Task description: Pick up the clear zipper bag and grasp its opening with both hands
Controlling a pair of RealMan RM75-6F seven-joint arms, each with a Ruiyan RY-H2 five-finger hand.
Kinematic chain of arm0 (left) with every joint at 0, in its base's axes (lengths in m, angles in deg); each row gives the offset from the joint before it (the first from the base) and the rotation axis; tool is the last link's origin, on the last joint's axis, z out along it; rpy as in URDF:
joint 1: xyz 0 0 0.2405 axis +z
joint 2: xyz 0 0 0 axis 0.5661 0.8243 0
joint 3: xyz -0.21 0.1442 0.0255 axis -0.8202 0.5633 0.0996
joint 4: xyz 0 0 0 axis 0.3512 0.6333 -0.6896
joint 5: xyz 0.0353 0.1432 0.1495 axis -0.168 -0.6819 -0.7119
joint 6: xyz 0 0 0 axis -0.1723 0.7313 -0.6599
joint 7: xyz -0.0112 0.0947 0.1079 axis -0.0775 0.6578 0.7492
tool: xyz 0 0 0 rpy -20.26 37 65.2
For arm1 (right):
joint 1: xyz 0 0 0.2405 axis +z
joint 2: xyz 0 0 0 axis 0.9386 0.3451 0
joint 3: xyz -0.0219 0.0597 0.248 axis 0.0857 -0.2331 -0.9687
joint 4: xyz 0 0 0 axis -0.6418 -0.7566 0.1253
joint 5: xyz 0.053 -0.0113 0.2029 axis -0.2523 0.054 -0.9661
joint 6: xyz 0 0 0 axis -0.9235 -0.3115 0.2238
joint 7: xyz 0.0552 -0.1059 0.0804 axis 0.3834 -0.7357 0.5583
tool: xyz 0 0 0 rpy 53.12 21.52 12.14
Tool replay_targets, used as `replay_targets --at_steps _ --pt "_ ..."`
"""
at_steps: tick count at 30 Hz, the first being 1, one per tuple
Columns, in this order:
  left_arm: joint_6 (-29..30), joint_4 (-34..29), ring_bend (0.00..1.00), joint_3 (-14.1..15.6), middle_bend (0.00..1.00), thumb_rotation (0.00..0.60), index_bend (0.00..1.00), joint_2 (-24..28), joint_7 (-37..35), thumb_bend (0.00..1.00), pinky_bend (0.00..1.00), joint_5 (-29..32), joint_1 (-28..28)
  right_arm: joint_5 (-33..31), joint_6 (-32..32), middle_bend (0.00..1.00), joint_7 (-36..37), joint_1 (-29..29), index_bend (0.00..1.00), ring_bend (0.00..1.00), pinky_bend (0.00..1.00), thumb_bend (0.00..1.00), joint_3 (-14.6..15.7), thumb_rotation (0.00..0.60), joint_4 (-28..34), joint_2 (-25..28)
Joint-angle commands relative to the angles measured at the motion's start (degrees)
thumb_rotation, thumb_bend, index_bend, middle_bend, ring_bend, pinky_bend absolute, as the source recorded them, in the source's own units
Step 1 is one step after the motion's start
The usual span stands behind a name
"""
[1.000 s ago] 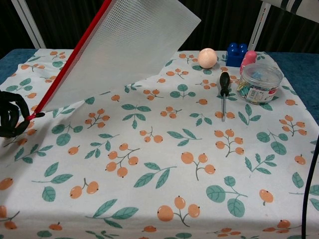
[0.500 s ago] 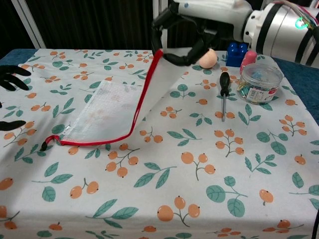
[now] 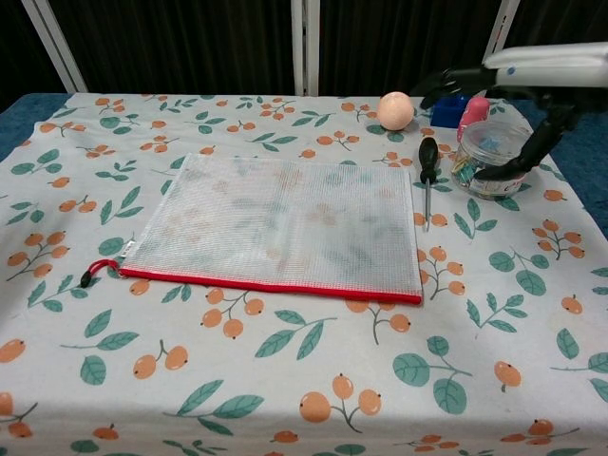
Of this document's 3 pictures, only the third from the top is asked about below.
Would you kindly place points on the blue table cover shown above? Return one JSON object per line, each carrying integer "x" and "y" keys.
{"x": 19, "y": 114}

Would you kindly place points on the peach coloured ball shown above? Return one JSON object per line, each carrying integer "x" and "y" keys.
{"x": 396, "y": 110}

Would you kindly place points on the white mesh zipper pouch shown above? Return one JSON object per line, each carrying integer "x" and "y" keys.
{"x": 285, "y": 228}

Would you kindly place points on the white upright frame post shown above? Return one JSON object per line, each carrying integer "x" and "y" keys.
{"x": 305, "y": 43}

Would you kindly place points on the white slanted frame post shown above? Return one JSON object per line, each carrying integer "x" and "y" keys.
{"x": 52, "y": 43}
{"x": 503, "y": 24}

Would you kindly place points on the blue toy building brick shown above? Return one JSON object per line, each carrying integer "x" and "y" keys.
{"x": 446, "y": 116}

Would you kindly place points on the white fruit print tablecloth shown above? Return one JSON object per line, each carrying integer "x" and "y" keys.
{"x": 332, "y": 356}

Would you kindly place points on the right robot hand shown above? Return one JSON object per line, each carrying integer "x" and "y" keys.
{"x": 556, "y": 66}

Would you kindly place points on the dark pleated curtain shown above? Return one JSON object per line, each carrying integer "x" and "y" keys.
{"x": 190, "y": 43}

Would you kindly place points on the clear jar of binder clips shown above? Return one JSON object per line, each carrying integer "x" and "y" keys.
{"x": 480, "y": 142}

